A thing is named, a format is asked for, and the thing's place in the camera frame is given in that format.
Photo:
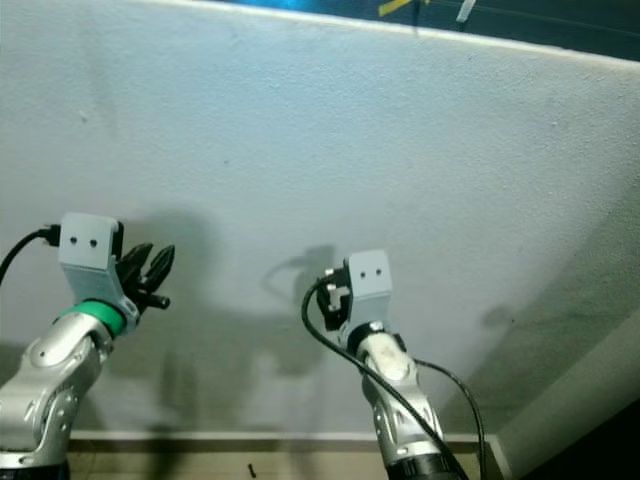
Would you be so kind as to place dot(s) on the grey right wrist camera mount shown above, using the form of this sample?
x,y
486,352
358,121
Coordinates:
x,y
370,285

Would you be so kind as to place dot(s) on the small black floor object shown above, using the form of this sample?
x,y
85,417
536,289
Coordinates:
x,y
251,470

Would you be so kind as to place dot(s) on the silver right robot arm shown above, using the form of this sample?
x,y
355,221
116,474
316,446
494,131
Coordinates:
x,y
400,410

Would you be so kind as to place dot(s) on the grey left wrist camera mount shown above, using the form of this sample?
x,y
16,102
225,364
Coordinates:
x,y
88,255

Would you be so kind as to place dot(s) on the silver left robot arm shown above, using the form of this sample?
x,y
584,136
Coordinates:
x,y
50,390

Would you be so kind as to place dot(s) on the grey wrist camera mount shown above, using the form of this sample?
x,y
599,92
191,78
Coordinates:
x,y
370,285
88,255

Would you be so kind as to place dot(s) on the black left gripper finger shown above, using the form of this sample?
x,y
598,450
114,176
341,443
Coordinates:
x,y
138,265
160,270

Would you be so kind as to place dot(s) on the yellow tape strip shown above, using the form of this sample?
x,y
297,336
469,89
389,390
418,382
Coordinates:
x,y
394,7

